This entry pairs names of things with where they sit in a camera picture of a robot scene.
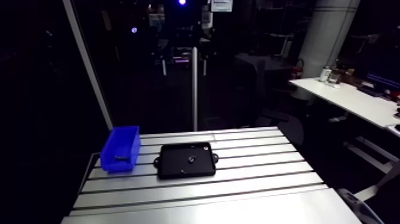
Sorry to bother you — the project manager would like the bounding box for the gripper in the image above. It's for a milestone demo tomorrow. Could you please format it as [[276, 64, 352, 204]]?
[[157, 12, 217, 77]]

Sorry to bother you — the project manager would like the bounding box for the blue bin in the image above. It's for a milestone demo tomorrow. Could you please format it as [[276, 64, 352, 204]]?
[[99, 125, 142, 173]]

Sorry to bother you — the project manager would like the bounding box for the black tray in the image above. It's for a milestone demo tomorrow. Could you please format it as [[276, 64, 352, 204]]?
[[153, 142, 219, 181]]

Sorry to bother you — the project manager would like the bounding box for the white paper sign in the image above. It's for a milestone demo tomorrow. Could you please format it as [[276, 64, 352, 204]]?
[[210, 0, 234, 13]]

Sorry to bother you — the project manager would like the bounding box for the black office chair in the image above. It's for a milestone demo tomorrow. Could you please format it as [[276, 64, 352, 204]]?
[[255, 108, 306, 148]]

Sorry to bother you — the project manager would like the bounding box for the white container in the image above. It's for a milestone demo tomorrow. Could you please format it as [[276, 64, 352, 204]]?
[[318, 66, 332, 83]]

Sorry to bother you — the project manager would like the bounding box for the grey round column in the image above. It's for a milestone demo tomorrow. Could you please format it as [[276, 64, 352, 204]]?
[[299, 0, 361, 80]]

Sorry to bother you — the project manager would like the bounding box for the white desk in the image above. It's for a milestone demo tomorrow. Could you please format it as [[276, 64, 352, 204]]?
[[289, 77, 400, 138]]

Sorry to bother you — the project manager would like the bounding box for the grey metal post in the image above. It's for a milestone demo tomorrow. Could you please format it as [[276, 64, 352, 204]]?
[[191, 46, 199, 132]]

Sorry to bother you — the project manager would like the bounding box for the white slanted frame bar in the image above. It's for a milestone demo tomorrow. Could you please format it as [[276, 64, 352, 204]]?
[[62, 0, 114, 131]]

